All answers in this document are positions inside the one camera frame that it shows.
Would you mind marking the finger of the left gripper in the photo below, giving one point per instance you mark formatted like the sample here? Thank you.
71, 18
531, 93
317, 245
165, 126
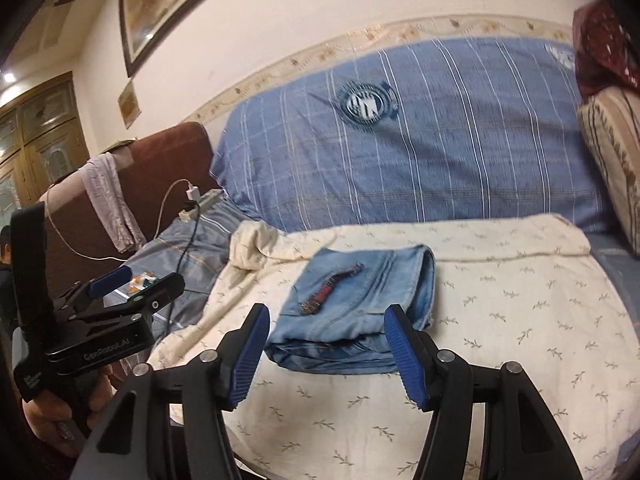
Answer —
150, 300
83, 294

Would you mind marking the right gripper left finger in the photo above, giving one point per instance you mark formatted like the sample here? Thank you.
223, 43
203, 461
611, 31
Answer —
168, 424

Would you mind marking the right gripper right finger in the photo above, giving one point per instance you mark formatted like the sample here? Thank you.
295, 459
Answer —
521, 439

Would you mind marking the blue denim jeans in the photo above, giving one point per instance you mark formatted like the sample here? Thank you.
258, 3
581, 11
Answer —
332, 321

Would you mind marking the person's left hand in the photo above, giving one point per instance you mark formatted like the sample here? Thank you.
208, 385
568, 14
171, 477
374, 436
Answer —
47, 414

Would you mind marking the grey striped bedsheet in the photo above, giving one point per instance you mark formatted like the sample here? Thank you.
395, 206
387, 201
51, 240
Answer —
198, 250

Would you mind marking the white power strip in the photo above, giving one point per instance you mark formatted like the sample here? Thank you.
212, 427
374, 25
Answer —
190, 211

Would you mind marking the pink towel on headboard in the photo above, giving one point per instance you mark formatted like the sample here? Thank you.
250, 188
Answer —
101, 181

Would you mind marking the brown headboard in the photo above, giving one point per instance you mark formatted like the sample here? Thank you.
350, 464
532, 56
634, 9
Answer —
153, 172

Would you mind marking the wooden cabinet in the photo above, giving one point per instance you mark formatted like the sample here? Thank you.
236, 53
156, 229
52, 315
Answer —
41, 142

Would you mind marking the beige striped floral pillow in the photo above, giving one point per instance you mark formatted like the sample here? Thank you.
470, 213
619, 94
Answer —
610, 127

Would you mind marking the small wall plaque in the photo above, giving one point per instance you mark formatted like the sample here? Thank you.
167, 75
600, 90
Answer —
128, 104

